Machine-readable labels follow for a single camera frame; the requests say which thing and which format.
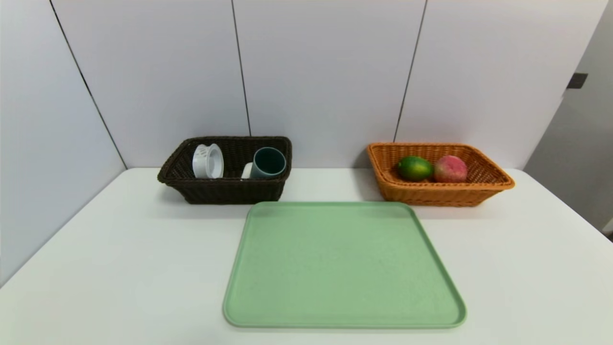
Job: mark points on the green lime fruit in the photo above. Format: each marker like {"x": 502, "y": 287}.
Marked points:
{"x": 414, "y": 168}

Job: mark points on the light green plastic tray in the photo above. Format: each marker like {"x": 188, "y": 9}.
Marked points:
{"x": 335, "y": 268}

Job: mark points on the white soap bar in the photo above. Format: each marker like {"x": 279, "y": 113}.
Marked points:
{"x": 246, "y": 171}

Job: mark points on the dark wall bracket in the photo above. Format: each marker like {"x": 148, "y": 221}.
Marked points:
{"x": 577, "y": 80}

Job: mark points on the clear tape roll spool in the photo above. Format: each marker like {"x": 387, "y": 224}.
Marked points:
{"x": 208, "y": 161}

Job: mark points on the blue grey plastic cup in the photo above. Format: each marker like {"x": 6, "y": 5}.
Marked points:
{"x": 268, "y": 164}

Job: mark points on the orange wicker basket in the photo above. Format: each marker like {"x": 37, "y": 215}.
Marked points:
{"x": 431, "y": 194}

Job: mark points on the dark brown wicker basket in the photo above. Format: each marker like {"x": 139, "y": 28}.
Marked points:
{"x": 215, "y": 191}

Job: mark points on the red yellow peach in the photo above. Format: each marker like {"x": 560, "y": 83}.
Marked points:
{"x": 450, "y": 169}

